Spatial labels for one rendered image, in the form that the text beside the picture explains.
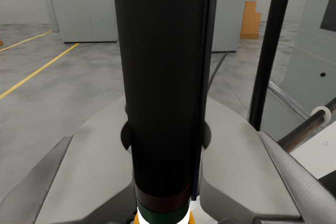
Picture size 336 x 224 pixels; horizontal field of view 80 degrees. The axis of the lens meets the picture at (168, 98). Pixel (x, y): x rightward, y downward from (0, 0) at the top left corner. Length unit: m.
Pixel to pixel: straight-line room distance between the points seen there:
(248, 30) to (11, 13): 11.99
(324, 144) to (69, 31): 7.49
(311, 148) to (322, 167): 0.05
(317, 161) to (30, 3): 13.68
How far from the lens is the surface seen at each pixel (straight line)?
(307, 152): 0.55
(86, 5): 7.37
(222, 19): 5.83
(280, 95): 1.37
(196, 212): 0.20
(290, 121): 1.31
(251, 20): 8.29
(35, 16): 13.79
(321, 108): 0.39
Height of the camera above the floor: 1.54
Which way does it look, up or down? 28 degrees down
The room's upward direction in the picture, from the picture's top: straight up
